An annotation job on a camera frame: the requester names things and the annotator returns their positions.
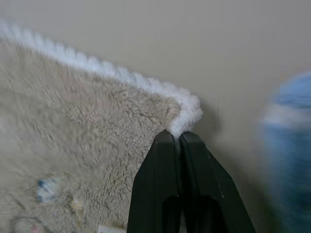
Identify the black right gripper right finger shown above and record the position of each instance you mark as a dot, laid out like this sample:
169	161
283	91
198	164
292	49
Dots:
206	184

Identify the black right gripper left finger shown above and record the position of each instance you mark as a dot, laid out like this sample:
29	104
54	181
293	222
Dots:
155	184

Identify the beige fluffy towel white trim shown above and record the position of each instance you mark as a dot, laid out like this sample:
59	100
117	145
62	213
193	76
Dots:
73	136

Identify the blurred blue object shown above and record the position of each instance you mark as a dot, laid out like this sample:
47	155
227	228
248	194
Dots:
289	155

